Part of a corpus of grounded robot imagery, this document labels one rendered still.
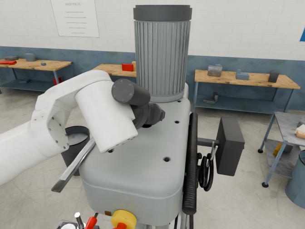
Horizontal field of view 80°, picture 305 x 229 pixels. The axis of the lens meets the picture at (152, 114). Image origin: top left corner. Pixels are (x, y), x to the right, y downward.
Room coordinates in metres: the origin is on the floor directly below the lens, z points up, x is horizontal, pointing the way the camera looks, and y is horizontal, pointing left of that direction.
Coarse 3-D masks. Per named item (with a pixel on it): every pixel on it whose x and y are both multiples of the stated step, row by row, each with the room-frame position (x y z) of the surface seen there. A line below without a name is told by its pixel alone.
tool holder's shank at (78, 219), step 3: (78, 213) 0.54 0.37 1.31; (75, 216) 0.52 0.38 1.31; (78, 216) 0.52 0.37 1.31; (78, 219) 0.52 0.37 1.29; (81, 219) 0.53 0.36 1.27; (78, 222) 0.52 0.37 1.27; (81, 222) 0.52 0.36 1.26; (78, 225) 0.52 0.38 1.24; (81, 225) 0.52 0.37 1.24; (81, 228) 0.52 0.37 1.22
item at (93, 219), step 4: (96, 212) 0.30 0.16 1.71; (92, 216) 0.29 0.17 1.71; (96, 216) 0.29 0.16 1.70; (88, 220) 0.28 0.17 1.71; (92, 220) 0.28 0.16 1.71; (96, 220) 0.28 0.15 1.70; (88, 224) 0.27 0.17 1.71; (92, 224) 0.27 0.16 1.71; (84, 228) 0.26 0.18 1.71; (88, 228) 0.26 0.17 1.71; (92, 228) 0.26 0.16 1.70
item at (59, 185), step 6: (90, 144) 0.37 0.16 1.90; (84, 150) 0.34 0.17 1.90; (90, 150) 0.35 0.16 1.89; (78, 156) 0.32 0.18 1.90; (84, 156) 0.32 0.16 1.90; (72, 162) 0.31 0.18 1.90; (78, 162) 0.30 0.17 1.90; (72, 168) 0.29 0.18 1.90; (66, 174) 0.27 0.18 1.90; (72, 174) 0.27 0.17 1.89; (60, 180) 0.25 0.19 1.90; (66, 180) 0.25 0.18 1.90; (54, 186) 0.24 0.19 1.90; (60, 186) 0.24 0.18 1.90
